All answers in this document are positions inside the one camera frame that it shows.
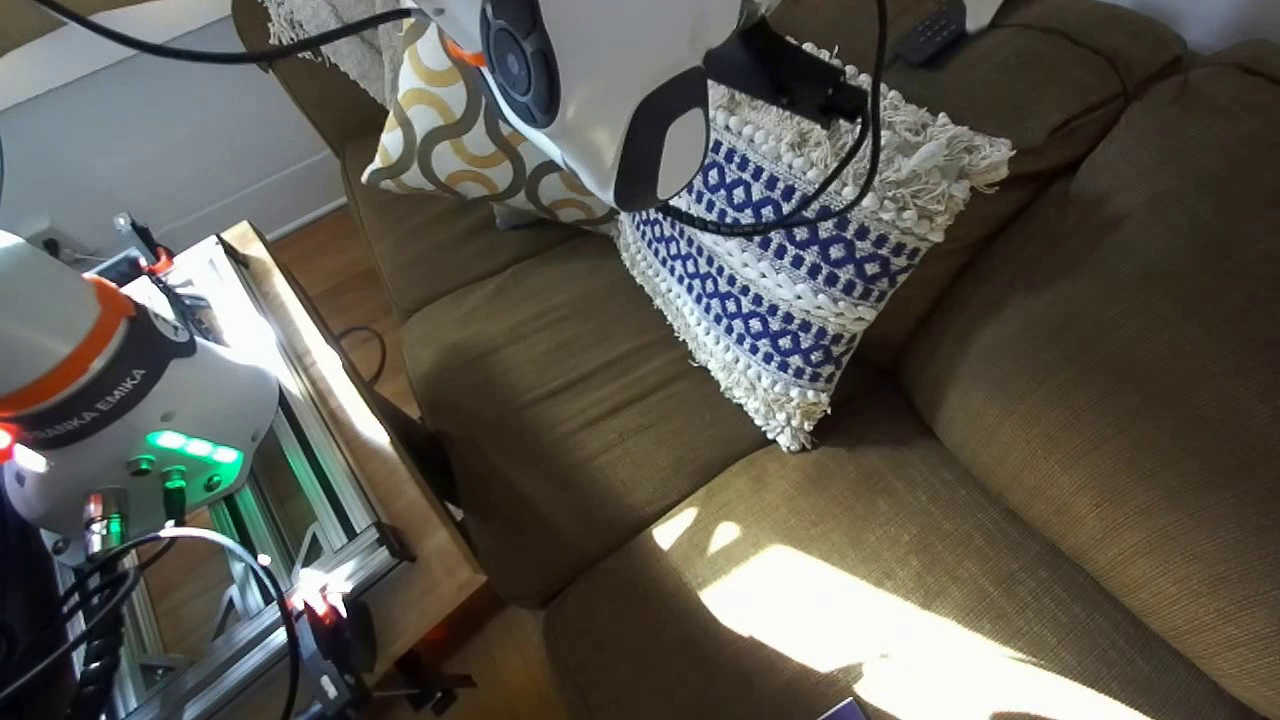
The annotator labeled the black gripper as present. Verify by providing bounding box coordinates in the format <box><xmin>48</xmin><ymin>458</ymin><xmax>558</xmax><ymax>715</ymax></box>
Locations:
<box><xmin>704</xmin><ymin>11</ymin><xmax>871</xmax><ymax>127</ymax></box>

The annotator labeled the blue white patterned pillow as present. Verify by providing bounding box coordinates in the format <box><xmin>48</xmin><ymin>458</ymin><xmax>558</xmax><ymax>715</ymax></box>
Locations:
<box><xmin>612</xmin><ymin>73</ymin><xmax>1020</xmax><ymax>458</ymax></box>

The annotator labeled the yellow grey wave pillow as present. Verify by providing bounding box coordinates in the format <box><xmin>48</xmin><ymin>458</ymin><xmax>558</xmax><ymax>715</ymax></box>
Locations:
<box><xmin>356</xmin><ymin>11</ymin><xmax>626</xmax><ymax>231</ymax></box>

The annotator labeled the grey white striped pillow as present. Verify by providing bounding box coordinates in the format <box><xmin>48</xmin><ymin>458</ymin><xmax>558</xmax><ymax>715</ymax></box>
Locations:
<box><xmin>257</xmin><ymin>0</ymin><xmax>434</xmax><ymax>68</ymax></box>

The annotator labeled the black remote control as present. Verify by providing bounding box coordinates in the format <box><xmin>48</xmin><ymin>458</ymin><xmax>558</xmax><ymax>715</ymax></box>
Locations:
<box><xmin>893</xmin><ymin>0</ymin><xmax>977</xmax><ymax>73</ymax></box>

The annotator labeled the brown fabric sofa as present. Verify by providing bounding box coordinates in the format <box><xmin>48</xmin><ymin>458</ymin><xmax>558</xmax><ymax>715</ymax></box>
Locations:
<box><xmin>232</xmin><ymin>0</ymin><xmax>1280</xmax><ymax>720</ymax></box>

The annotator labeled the wooden table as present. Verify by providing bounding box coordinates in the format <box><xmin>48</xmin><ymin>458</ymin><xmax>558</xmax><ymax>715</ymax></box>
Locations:
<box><xmin>174</xmin><ymin>218</ymin><xmax>498</xmax><ymax>683</ymax></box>

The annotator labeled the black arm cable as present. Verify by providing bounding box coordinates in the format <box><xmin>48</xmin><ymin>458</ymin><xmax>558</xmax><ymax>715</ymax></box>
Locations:
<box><xmin>655</xmin><ymin>0</ymin><xmax>895</xmax><ymax>244</ymax></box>

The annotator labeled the thin black cable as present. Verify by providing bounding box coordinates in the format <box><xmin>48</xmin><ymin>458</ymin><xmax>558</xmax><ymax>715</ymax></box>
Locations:
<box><xmin>32</xmin><ymin>0</ymin><xmax>435</xmax><ymax>68</ymax></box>

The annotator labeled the aluminium frame stand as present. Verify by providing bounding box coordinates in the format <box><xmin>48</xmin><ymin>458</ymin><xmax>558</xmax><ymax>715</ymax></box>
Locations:
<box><xmin>114</xmin><ymin>385</ymin><xmax>416</xmax><ymax>720</ymax></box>

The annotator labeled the grey looped cable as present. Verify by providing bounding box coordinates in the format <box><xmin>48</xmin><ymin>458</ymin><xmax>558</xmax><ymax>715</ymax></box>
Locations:
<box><xmin>58</xmin><ymin>521</ymin><xmax>308</xmax><ymax>720</ymax></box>

